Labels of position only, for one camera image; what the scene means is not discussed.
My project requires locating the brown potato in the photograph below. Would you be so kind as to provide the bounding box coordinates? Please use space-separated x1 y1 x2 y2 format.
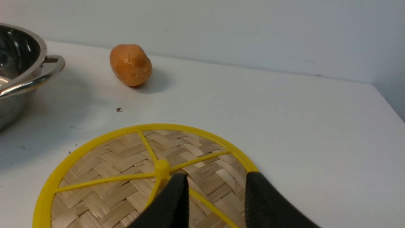
109 44 153 87

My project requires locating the stainless steel pot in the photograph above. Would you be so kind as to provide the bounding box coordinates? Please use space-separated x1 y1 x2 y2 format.
0 23 65 129

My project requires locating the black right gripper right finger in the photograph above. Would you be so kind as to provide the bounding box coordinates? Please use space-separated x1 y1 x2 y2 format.
245 172 319 228

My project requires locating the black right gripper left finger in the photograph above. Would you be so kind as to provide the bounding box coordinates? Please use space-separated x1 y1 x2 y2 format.
127 173 190 228

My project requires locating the yellow woven bamboo steamer lid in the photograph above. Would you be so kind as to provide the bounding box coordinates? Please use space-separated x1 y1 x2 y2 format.
32 123 258 228

